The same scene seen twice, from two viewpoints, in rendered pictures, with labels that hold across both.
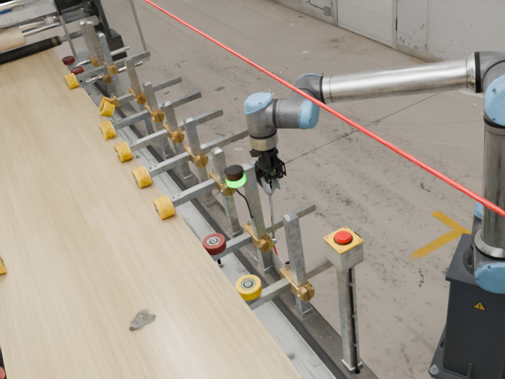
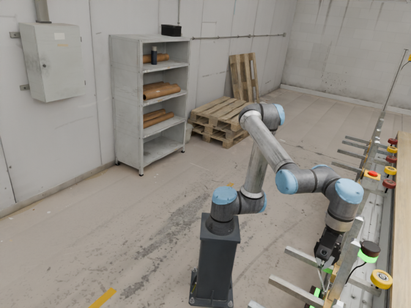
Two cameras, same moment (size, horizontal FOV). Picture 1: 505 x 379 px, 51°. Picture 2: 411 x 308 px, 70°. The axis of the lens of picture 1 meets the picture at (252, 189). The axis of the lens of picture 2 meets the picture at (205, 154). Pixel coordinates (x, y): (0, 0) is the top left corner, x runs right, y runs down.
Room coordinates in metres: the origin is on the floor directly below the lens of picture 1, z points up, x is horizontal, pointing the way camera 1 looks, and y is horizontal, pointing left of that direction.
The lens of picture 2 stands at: (2.37, 0.30, 1.87)
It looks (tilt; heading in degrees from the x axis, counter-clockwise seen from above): 26 degrees down; 232
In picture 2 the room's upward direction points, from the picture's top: 6 degrees clockwise
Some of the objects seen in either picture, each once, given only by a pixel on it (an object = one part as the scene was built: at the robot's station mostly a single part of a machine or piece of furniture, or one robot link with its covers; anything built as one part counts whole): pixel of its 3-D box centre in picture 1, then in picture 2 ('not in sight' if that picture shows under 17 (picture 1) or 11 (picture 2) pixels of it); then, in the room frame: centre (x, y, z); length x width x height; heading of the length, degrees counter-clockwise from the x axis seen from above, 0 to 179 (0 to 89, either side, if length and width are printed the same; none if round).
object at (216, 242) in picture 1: (216, 251); not in sight; (1.39, 0.17, 0.85); 0.08 x 0.08 x 0.11
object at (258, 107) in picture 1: (261, 114); (345, 199); (1.45, -0.07, 1.32); 0.10 x 0.09 x 0.12; 67
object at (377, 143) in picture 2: not in sight; (366, 170); (0.26, -0.48, 0.92); 0.04 x 0.04 x 0.48; 23
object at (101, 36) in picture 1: (113, 72); not in sight; (3.03, 0.68, 0.92); 0.04 x 0.04 x 0.48; 23
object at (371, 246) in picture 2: (239, 195); (361, 267); (1.39, 0.05, 1.07); 0.06 x 0.06 x 0.22; 23
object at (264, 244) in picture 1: (257, 236); (331, 306); (1.43, 0.01, 0.85); 0.14 x 0.06 x 0.05; 23
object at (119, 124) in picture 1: (154, 110); not in sight; (2.37, 0.40, 0.95); 0.50 x 0.04 x 0.04; 113
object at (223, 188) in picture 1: (222, 182); not in sight; (1.66, 0.11, 0.95); 0.14 x 0.06 x 0.05; 23
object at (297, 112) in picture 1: (297, 111); (324, 181); (1.41, -0.18, 1.33); 0.12 x 0.12 x 0.09; 67
